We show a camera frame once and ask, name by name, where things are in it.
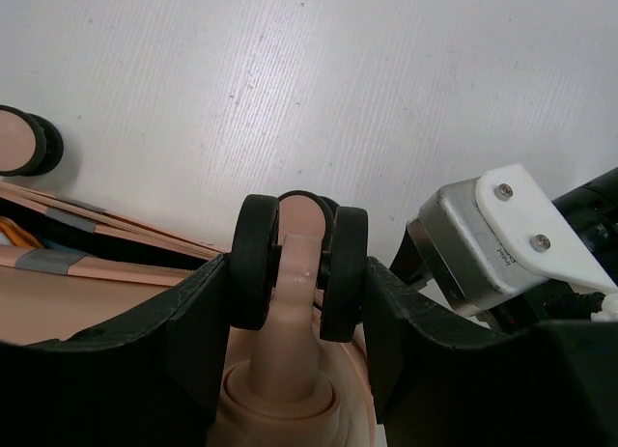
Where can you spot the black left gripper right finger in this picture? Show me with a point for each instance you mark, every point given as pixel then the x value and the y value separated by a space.
pixel 439 379

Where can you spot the orange white tie-dye shorts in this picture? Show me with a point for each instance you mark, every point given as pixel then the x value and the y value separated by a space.
pixel 13 234

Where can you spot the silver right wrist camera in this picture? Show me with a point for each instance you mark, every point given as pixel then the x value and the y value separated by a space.
pixel 473 244

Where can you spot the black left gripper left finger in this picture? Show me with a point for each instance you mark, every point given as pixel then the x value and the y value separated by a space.
pixel 148 377

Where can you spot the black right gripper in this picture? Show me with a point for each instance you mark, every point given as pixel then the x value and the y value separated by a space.
pixel 579 254

